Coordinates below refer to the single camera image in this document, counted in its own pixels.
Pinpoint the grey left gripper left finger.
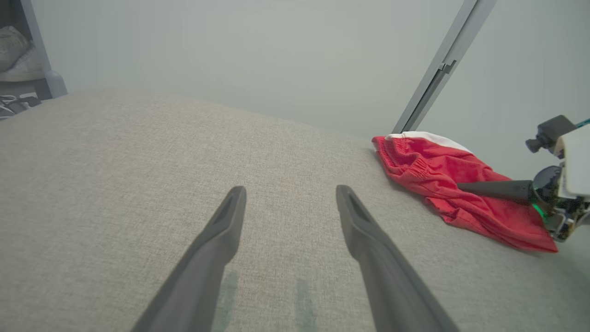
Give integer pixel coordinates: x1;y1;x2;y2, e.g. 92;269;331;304
131;185;248;332

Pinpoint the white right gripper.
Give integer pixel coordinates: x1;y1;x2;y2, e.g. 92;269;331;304
456;125;590;243

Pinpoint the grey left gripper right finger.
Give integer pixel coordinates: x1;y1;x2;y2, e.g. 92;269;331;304
336;184;460;332

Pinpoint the red shorts white trim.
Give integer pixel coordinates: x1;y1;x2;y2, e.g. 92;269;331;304
372;131;559;253

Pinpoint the grey fabric sofa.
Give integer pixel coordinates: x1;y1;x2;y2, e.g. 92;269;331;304
0;88;590;332

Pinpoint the black striped sneaker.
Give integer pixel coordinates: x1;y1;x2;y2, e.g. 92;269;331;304
0;92;42;120

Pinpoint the white sneaker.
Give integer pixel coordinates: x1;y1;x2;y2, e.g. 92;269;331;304
0;25;31;73
0;46;45;83

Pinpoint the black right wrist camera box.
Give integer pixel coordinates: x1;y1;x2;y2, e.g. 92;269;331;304
525;115;577;154

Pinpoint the grey metal frame post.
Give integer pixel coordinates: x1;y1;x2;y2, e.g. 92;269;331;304
392;0;498;134

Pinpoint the grey shoe rack frame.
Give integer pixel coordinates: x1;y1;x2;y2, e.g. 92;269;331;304
0;0;68;100

